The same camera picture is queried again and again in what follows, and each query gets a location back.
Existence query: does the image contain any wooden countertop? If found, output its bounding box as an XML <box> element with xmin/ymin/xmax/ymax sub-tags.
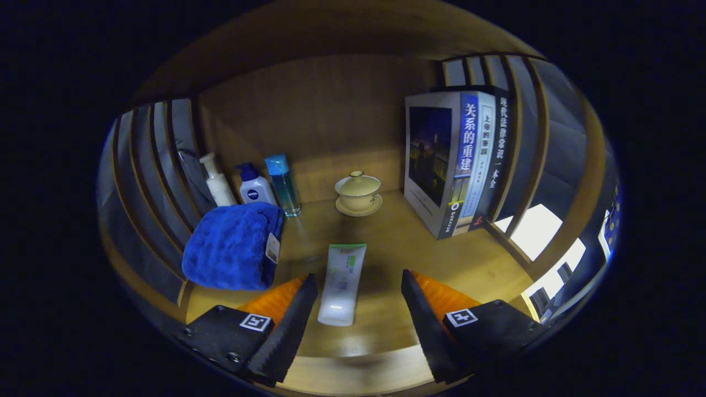
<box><xmin>185</xmin><ymin>190</ymin><xmax>536</xmax><ymax>395</ymax></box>

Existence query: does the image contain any white green tube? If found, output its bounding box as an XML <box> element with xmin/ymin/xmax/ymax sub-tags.
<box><xmin>317</xmin><ymin>243</ymin><xmax>367</xmax><ymax>327</ymax></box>

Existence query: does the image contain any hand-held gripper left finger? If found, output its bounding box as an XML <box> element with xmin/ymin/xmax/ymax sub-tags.
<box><xmin>175</xmin><ymin>273</ymin><xmax>319</xmax><ymax>388</ymax></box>

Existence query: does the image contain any white pump bottle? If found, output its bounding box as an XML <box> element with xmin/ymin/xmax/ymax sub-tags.
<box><xmin>199</xmin><ymin>152</ymin><xmax>238</xmax><ymax>207</ymax></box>

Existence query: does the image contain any book with blue spine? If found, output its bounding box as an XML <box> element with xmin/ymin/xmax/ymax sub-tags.
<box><xmin>404</xmin><ymin>91</ymin><xmax>480</xmax><ymax>240</ymax></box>

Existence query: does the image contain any white bottle with blue cap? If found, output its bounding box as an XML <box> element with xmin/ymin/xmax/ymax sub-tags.
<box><xmin>237</xmin><ymin>162</ymin><xmax>278</xmax><ymax>206</ymax></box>

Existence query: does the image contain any beige lidded teacup with saucer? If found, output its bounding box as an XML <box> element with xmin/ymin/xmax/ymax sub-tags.
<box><xmin>334</xmin><ymin>170</ymin><xmax>383</xmax><ymax>217</ymax></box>

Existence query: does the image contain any wooden cabinet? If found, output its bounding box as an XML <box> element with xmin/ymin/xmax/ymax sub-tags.
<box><xmin>97</xmin><ymin>0</ymin><xmax>621</xmax><ymax>397</ymax></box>

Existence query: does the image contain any blue towel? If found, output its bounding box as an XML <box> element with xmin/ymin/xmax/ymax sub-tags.
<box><xmin>181</xmin><ymin>202</ymin><xmax>284</xmax><ymax>291</ymax></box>

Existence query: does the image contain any clear blue bottle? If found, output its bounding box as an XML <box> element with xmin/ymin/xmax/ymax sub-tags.
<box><xmin>264</xmin><ymin>154</ymin><xmax>302</xmax><ymax>218</ymax></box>

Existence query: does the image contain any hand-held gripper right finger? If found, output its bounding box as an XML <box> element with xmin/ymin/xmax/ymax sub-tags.
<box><xmin>401</xmin><ymin>269</ymin><xmax>552</xmax><ymax>385</ymax></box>

